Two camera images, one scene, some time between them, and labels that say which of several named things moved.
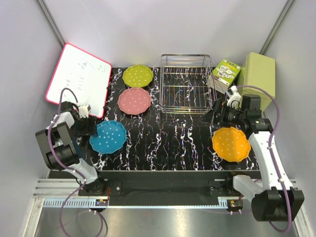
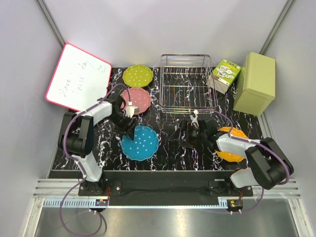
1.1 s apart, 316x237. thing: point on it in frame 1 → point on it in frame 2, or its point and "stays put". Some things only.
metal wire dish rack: x=186 y=84 stays put
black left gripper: x=87 y=126 → x=127 y=126
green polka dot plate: x=138 y=76 stays put
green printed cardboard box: x=223 y=76 stays put
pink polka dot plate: x=134 y=100 stays put
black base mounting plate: x=165 y=188 stays put
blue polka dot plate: x=111 y=136 → x=144 y=145
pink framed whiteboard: x=80 y=78 stays put
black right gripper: x=219 y=107 → x=184 y=126
